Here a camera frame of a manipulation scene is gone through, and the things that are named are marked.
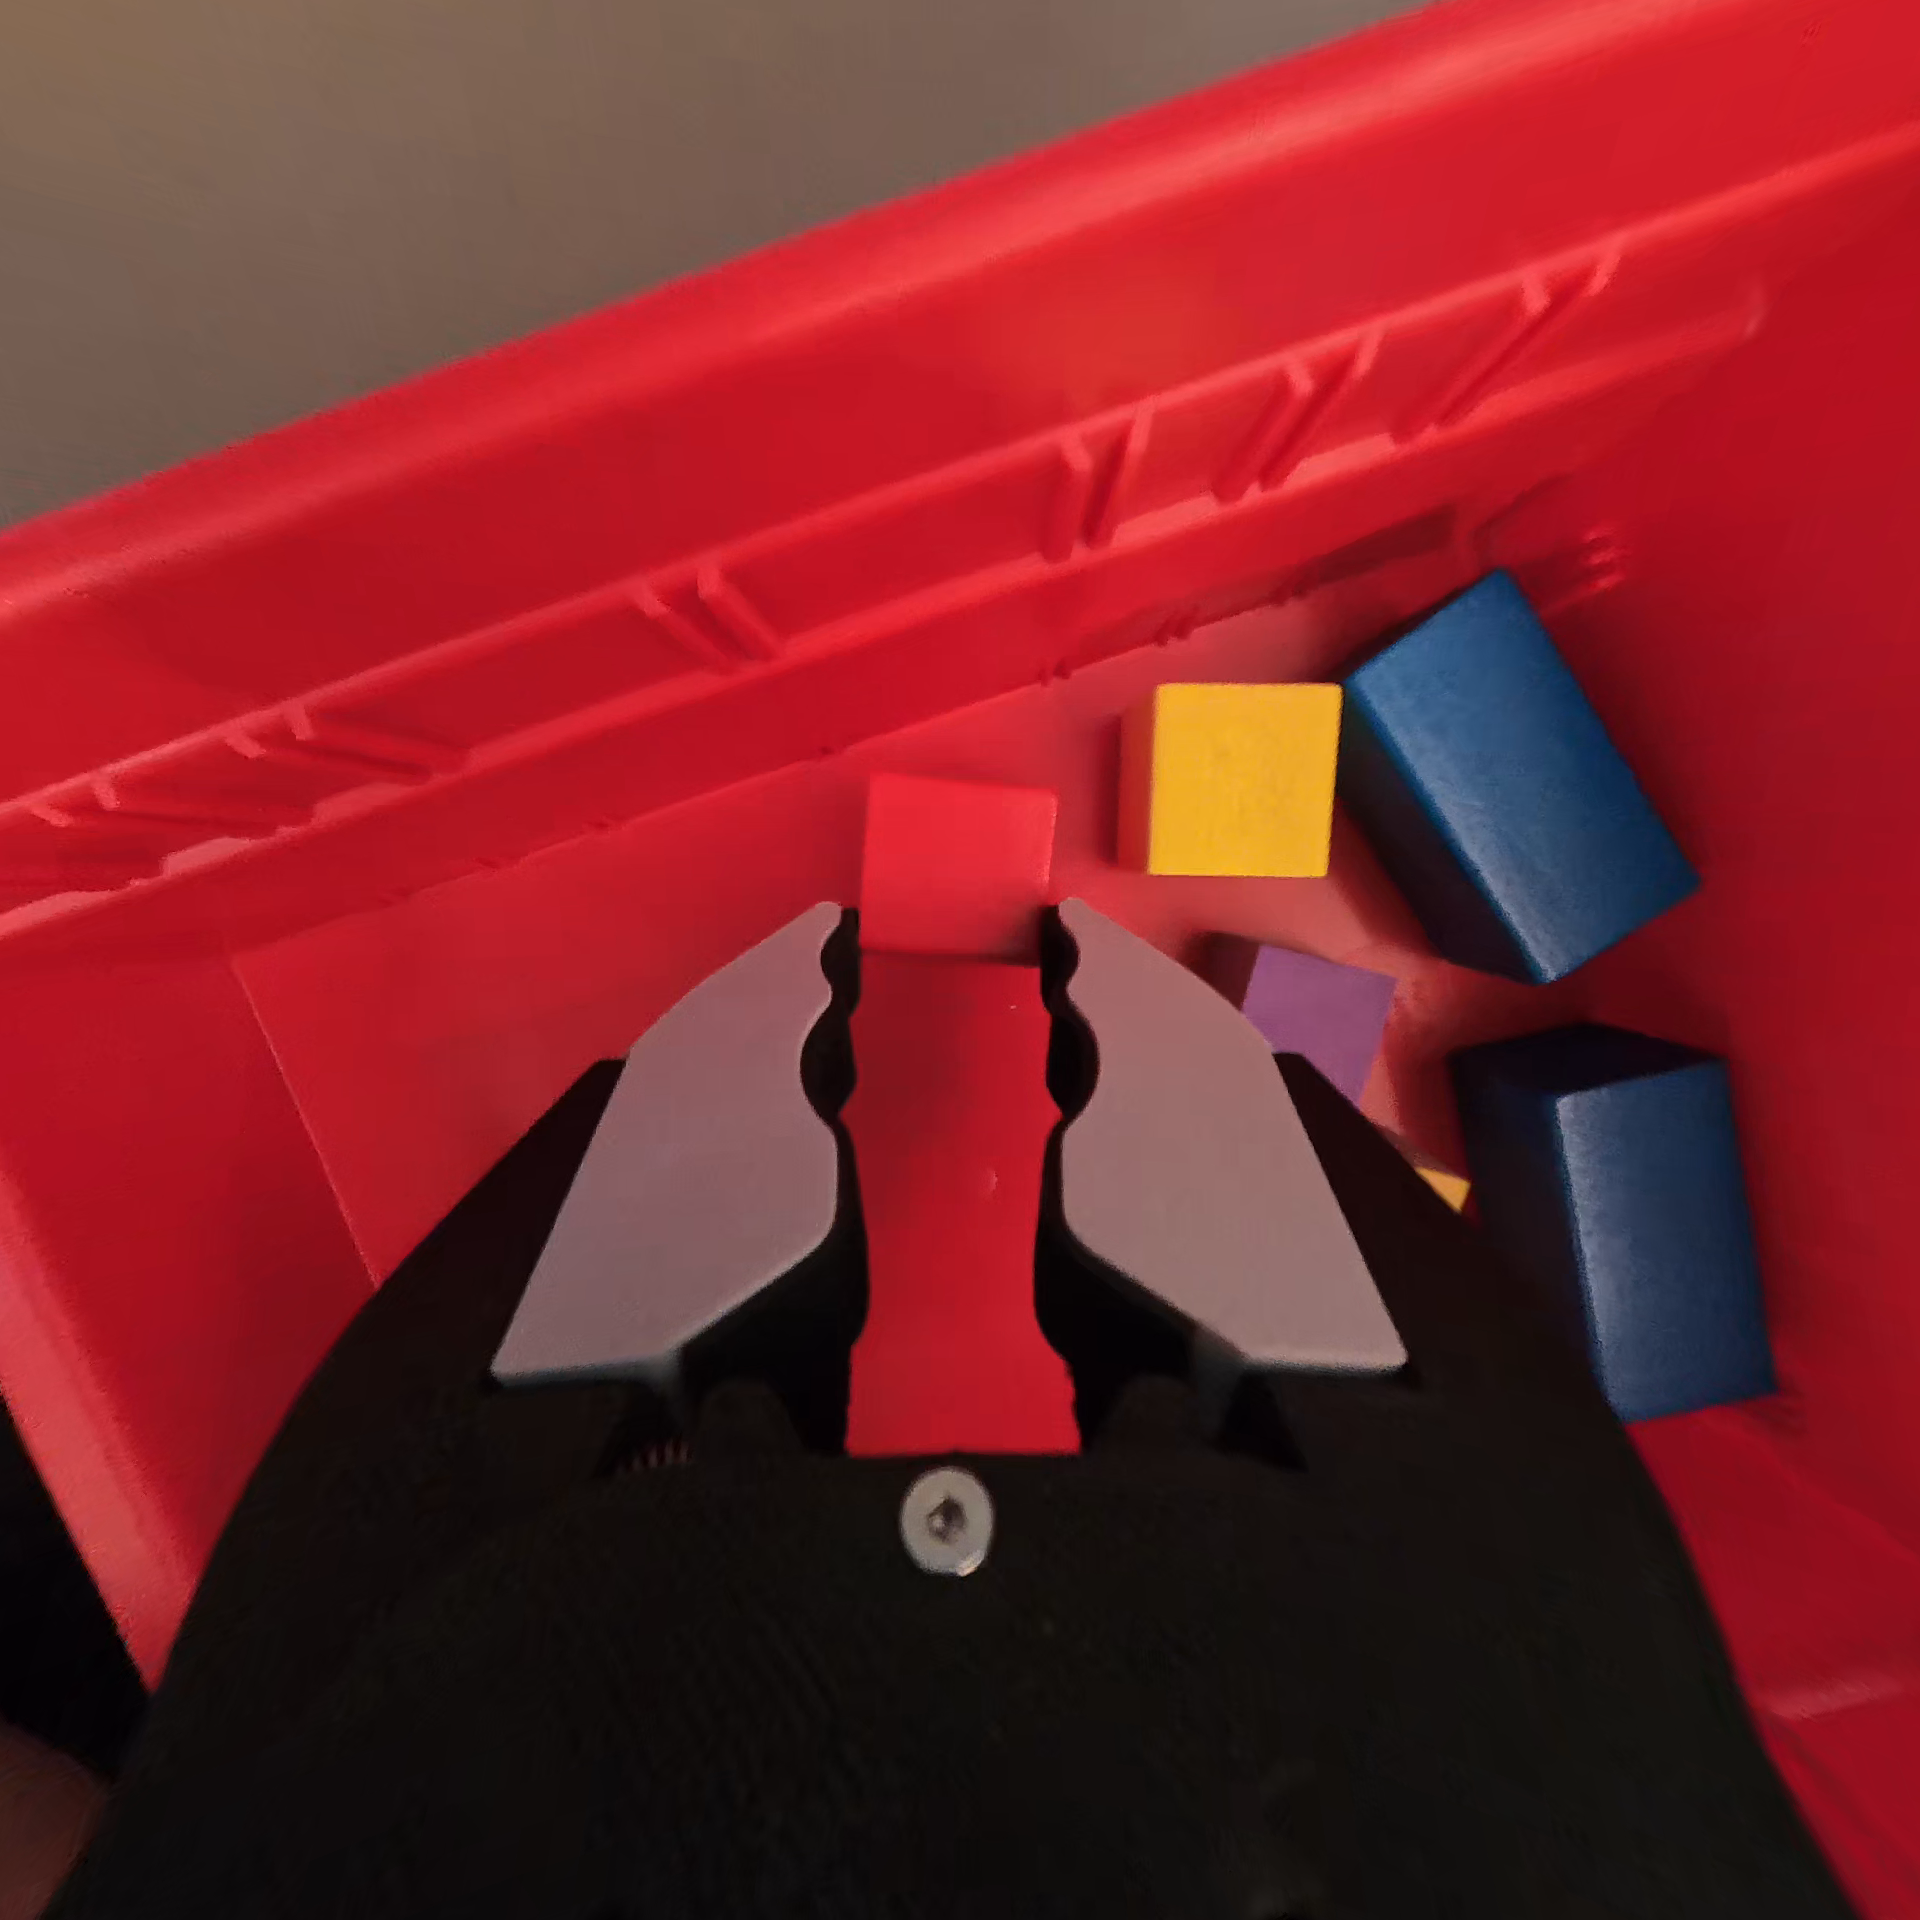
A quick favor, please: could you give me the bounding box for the red wooden cube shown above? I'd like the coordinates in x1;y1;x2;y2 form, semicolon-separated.
858;772;1060;957

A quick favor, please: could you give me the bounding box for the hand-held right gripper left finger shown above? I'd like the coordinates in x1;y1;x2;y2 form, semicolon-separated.
490;899;872;1449

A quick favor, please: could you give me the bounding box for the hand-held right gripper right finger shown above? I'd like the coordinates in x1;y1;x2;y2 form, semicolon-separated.
1034;895;1410;1453

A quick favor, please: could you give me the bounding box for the red plastic bin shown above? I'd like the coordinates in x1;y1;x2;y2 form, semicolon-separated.
0;0;1920;1920

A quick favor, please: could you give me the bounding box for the purple wooden cube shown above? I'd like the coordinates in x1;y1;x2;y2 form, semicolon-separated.
1201;936;1400;1109

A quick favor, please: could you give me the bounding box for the blue rectangular wooden block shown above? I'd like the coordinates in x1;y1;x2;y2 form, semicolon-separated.
1453;1024;1781;1422
1339;565;1703;988

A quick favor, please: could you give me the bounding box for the person's right forearm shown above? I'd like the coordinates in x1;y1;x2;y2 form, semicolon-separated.
0;1723;120;1920

